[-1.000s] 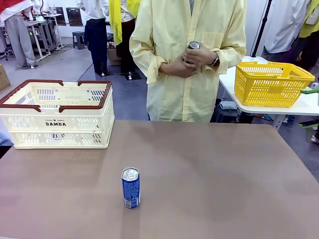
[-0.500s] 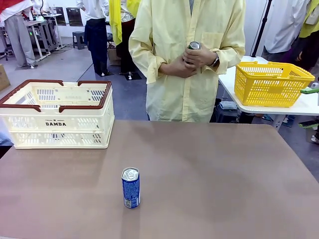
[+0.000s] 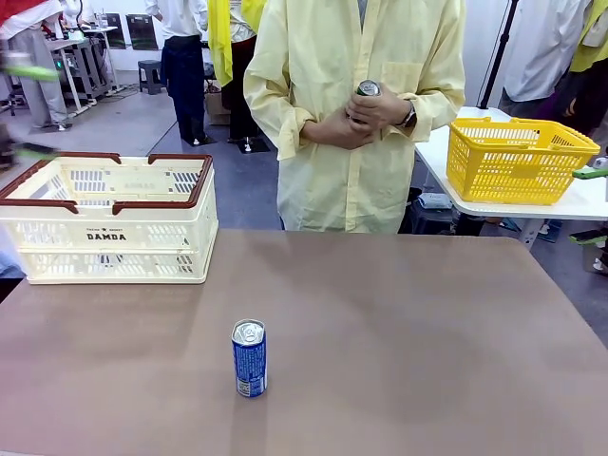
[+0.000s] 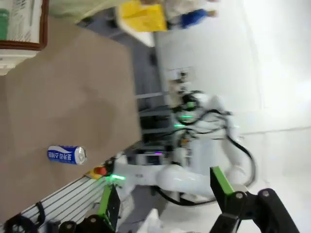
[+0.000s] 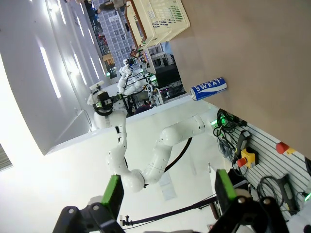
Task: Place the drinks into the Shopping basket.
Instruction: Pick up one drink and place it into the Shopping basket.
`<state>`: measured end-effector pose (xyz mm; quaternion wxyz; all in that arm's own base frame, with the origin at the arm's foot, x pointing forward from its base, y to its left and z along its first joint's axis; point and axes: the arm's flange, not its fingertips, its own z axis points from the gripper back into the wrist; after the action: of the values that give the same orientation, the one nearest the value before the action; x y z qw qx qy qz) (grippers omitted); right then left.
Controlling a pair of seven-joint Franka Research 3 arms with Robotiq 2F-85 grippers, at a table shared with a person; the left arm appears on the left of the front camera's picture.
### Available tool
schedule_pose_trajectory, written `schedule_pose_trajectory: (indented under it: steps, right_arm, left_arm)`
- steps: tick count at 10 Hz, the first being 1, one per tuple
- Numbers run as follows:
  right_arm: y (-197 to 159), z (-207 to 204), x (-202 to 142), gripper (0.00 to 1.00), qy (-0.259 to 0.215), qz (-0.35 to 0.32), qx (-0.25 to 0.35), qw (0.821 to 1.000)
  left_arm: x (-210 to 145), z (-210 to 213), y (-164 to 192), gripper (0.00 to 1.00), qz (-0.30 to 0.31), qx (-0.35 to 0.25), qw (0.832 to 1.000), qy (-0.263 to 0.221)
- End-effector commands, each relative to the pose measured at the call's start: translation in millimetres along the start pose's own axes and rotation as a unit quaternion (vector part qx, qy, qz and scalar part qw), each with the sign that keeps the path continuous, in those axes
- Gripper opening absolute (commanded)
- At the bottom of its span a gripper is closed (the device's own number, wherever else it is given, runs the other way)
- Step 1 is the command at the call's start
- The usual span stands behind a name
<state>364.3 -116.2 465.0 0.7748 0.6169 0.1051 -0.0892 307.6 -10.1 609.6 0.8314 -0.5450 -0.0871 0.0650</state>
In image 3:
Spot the green drink can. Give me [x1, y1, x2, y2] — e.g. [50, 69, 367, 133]
[345, 79, 383, 124]

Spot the blue drink can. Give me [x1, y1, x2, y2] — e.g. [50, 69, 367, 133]
[230, 318, 269, 401]

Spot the person's right forearm yellow sleeve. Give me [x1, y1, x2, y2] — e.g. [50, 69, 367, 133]
[275, 104, 333, 162]

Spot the person's left forearm yellow sleeve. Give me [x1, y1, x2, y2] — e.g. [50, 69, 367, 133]
[396, 89, 466, 144]

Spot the yellow plastic basket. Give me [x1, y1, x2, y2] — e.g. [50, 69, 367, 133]
[446, 116, 602, 207]

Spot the cream basket with brown rim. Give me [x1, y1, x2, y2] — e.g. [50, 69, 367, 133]
[0, 151, 220, 286]

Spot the person's left hand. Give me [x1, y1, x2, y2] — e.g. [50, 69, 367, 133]
[346, 86, 410, 135]

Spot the person's right hand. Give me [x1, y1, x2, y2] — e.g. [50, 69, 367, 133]
[303, 112, 377, 152]

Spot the person in red white top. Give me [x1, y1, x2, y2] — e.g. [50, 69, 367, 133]
[0, 0, 68, 129]

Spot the white desk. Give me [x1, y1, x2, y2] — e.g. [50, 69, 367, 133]
[46, 26, 121, 116]

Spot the person in white shirt black trousers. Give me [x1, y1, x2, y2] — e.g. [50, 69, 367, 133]
[60, 0, 99, 29]

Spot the white side table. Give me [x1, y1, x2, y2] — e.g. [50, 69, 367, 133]
[412, 105, 608, 249]

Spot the dark grey plastic stool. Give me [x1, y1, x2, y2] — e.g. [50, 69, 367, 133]
[137, 60, 168, 95]

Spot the person in yellow-green vest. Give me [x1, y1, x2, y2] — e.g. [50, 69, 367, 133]
[567, 0, 608, 139]

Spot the person in navy apron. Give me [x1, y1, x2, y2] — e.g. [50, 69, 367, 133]
[144, 0, 211, 146]

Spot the black tripod stand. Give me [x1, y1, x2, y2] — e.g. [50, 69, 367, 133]
[478, 0, 520, 110]

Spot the wet wipes pack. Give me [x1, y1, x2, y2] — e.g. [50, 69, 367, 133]
[419, 191, 454, 212]

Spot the brown cardboard box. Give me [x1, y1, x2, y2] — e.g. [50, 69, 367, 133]
[204, 92, 232, 126]

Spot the dark wrist watch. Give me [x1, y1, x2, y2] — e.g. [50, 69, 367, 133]
[397, 101, 419, 130]

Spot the person with yellow scarf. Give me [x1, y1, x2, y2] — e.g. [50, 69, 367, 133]
[207, 0, 261, 143]

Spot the white stand base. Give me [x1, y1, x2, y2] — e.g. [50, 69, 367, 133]
[238, 135, 273, 154]

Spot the person in yellow shirt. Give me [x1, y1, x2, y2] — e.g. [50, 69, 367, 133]
[241, 0, 467, 235]

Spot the small black wall poster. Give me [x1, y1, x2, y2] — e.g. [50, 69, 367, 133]
[104, 12, 126, 49]

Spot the large black wall poster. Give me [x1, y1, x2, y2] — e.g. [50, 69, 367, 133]
[125, 13, 160, 51]

